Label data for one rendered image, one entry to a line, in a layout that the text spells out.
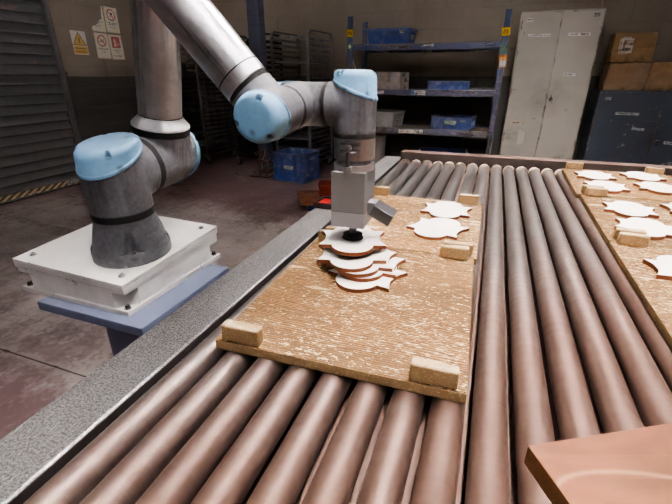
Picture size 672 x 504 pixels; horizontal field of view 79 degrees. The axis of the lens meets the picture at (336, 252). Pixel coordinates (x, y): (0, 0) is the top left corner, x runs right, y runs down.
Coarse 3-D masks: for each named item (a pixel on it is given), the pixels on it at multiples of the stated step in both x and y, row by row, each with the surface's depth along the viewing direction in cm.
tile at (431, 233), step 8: (416, 224) 101; (424, 224) 101; (432, 224) 101; (440, 224) 101; (448, 224) 101; (456, 224) 101; (416, 232) 95; (424, 232) 95; (432, 232) 95; (440, 232) 95; (448, 232) 95; (456, 232) 95
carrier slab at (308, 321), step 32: (320, 256) 85; (416, 256) 85; (288, 288) 72; (320, 288) 72; (416, 288) 72; (448, 288) 72; (256, 320) 63; (288, 320) 63; (320, 320) 63; (352, 320) 63; (384, 320) 63; (416, 320) 63; (448, 320) 63; (256, 352) 57; (288, 352) 56; (320, 352) 56; (352, 352) 56; (384, 352) 56; (416, 352) 56; (448, 352) 56; (384, 384) 52; (416, 384) 50
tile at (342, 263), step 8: (328, 248) 80; (328, 256) 77; (336, 256) 77; (344, 256) 77; (360, 256) 77; (368, 256) 77; (376, 256) 77; (336, 264) 74; (344, 264) 74; (352, 264) 74; (360, 264) 74; (368, 264) 74; (352, 272) 72
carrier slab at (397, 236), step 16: (400, 208) 115; (416, 208) 115; (480, 208) 115; (368, 224) 103; (400, 224) 103; (464, 224) 103; (480, 224) 104; (384, 240) 93; (400, 240) 93; (416, 240) 93; (432, 240) 93; (464, 240) 93
